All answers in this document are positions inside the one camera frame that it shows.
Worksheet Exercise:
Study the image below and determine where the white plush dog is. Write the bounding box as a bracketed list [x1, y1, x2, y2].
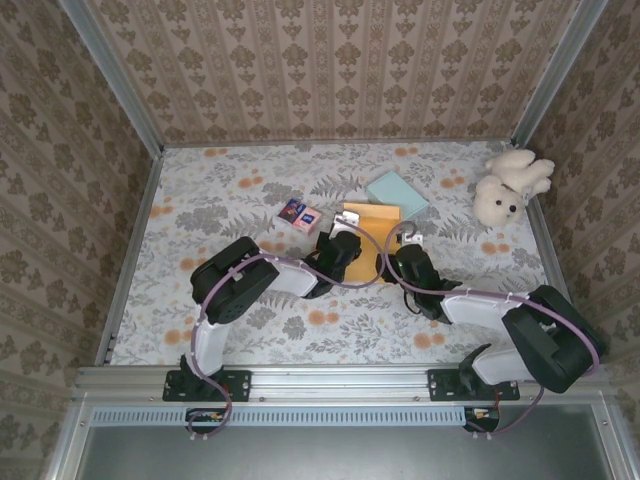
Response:
[472, 148, 557, 229]

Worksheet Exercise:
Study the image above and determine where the black controller board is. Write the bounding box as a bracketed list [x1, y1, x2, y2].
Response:
[185, 407, 227, 434]
[463, 405, 501, 433]

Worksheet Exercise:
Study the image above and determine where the pink tissue pack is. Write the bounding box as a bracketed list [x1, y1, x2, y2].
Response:
[293, 207, 322, 236]

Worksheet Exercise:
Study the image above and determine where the floral table mat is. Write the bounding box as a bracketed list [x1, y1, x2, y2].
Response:
[109, 140, 574, 366]

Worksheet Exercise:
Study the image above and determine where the aluminium left frame post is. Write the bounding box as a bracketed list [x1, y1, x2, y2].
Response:
[58, 0, 166, 157]

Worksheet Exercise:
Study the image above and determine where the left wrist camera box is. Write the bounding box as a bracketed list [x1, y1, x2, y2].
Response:
[331, 211, 361, 235]

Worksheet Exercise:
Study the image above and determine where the aluminium back rail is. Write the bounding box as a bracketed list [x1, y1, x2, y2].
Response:
[162, 138, 517, 149]

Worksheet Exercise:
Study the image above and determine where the dark blue tissue pack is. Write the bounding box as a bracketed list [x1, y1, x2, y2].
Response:
[278, 198, 307, 224]

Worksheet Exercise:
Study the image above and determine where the aluminium right side rail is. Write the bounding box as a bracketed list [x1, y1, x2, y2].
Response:
[524, 194, 592, 364]

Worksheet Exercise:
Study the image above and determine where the yellow paper box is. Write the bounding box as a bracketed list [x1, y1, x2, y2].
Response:
[342, 201, 404, 286]

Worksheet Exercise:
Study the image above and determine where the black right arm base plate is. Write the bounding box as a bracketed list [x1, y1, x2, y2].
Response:
[426, 368, 521, 403]

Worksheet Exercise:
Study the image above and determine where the aluminium right frame post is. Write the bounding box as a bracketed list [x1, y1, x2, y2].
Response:
[512, 0, 609, 146]

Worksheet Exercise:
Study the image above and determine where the grey metal sheet panel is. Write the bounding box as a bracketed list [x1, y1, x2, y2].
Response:
[79, 424, 609, 480]

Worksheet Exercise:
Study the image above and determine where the black left controller board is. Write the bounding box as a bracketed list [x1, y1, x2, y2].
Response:
[185, 407, 227, 434]

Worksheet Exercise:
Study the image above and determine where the slotted grey cable duct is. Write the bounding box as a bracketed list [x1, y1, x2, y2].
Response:
[92, 405, 471, 427]

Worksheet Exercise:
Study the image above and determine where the teal paper box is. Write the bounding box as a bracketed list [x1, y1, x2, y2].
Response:
[365, 171, 430, 217]

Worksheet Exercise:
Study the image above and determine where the black right controller board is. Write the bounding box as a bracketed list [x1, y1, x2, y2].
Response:
[463, 405, 501, 433]

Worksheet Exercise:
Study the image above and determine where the aluminium mounting rail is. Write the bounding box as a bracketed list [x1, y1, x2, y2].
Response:
[74, 364, 614, 404]

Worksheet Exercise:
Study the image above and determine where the aluminium frame post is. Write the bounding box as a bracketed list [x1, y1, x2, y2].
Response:
[512, 0, 609, 146]
[58, 0, 166, 157]

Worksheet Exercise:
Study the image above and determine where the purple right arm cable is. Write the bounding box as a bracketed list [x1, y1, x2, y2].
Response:
[382, 221, 601, 441]

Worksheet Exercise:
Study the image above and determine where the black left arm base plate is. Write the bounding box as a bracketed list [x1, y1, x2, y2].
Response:
[162, 368, 252, 403]

